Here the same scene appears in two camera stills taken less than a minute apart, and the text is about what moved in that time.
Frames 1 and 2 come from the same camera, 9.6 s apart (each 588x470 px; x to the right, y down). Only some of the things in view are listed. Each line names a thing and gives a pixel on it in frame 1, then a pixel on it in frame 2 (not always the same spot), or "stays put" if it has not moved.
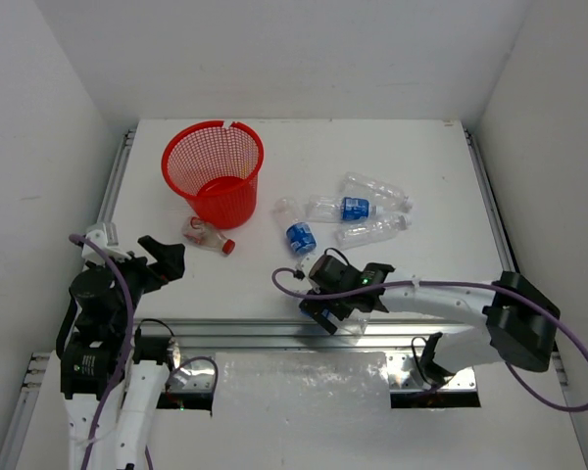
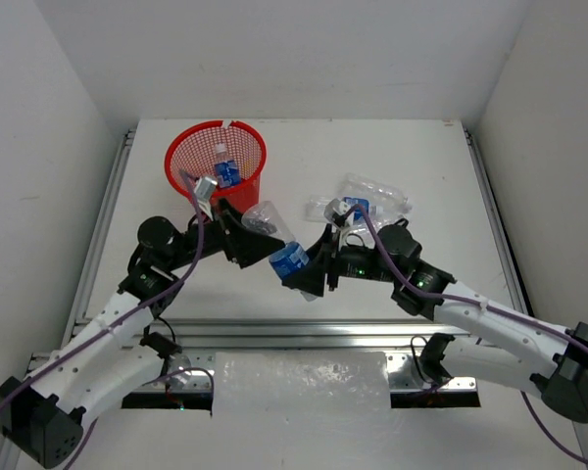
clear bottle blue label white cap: (329, 209) -> (264, 216)
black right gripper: (315, 306) -> (312, 276)
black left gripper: (153, 266) -> (226, 235)
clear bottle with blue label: (300, 234) -> (226, 168)
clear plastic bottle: (356, 185) stays put
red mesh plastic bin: (217, 168) stays put
